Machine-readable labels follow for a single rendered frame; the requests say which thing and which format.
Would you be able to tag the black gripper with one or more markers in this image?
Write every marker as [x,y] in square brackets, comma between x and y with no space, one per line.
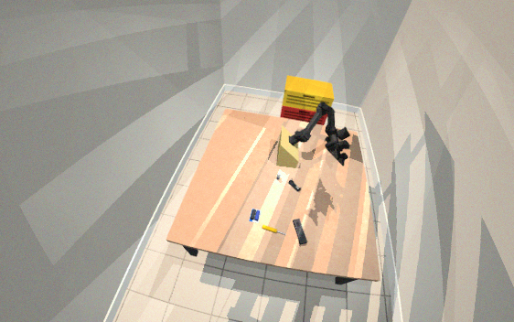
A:
[335,151]

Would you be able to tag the yellow-handled screwdriver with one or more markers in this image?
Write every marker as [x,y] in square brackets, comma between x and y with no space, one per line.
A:
[271,229]

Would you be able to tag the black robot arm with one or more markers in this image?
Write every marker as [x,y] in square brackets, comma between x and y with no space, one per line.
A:
[321,110]

